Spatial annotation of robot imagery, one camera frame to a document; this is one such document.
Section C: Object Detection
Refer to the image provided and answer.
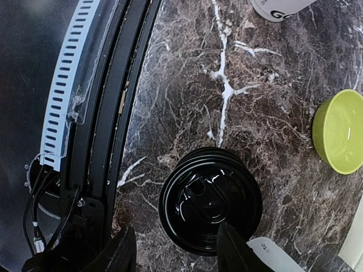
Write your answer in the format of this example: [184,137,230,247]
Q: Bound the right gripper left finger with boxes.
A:
[73,226,137,271]

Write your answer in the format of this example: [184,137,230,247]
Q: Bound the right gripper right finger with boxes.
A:
[217,222,272,271]

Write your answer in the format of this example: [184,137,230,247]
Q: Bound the stack of black lids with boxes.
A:
[158,147,263,257]

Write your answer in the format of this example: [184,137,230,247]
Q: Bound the beige paper bag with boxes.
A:
[338,198,363,272]

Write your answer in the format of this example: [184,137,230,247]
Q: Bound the green bowl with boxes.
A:
[312,89,362,175]

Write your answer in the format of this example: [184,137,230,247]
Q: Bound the white cup holding straws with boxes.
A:
[251,0,316,22]

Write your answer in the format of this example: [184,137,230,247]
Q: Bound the grey slotted cable duct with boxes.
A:
[40,1,100,172]

